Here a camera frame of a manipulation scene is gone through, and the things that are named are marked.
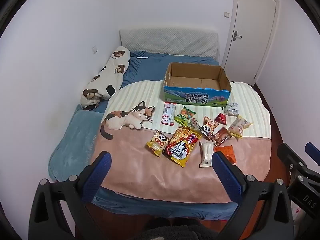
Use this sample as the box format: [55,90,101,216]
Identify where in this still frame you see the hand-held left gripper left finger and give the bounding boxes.
[28,151,112,240]

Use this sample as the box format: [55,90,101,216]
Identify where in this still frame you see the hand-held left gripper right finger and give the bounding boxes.
[211,151,293,240]

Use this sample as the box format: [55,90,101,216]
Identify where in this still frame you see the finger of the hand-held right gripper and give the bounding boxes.
[277,143,307,178]
[305,142,320,167]

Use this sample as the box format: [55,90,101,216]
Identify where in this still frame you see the brown pastry packet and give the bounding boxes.
[212,127,232,147]

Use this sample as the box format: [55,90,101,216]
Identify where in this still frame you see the small photo print snack packet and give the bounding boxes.
[188,118,203,132]

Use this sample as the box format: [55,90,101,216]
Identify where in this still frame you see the green candy packet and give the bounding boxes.
[174,106,197,127]

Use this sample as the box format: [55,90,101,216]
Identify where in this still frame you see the blue green cardboard box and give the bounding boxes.
[163,62,232,108]

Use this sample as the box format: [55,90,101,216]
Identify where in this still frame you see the white plastic bag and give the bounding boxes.
[291,201,307,222]

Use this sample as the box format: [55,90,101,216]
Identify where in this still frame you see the long white snack packet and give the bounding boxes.
[199,141,217,168]

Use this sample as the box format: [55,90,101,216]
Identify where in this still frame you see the light blue fleece blanket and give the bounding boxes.
[49,110,106,183]

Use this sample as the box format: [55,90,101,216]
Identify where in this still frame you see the cat print blanket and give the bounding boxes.
[96,80,273,204]

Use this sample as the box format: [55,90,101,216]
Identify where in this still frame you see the orange panda snack packet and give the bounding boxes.
[199,116,220,140]

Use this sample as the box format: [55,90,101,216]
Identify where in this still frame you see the yellow white bread packet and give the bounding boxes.
[228,115,252,139]

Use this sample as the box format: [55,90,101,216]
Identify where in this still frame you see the large instant noodle packet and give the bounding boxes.
[162,126,202,168]

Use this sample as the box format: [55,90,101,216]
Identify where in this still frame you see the red triangular snack packet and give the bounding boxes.
[215,113,229,125]

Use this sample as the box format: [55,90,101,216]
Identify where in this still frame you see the white grey snack packet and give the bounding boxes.
[223,102,240,116]

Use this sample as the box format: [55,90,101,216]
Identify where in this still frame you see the yellow panda snack packet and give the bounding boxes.
[146,129,170,157]

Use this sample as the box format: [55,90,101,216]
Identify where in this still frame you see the red white wafer packet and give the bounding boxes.
[160,101,177,126]

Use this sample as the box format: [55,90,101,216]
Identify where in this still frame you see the bear print pillow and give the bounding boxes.
[80,46,131,110]

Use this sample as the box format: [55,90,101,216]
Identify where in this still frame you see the bed with blue sheet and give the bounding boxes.
[49,51,273,221]

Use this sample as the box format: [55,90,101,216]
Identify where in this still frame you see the white door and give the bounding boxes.
[223,0,280,86]

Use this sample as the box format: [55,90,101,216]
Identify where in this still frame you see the white headboard cushion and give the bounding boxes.
[119,28,220,58]

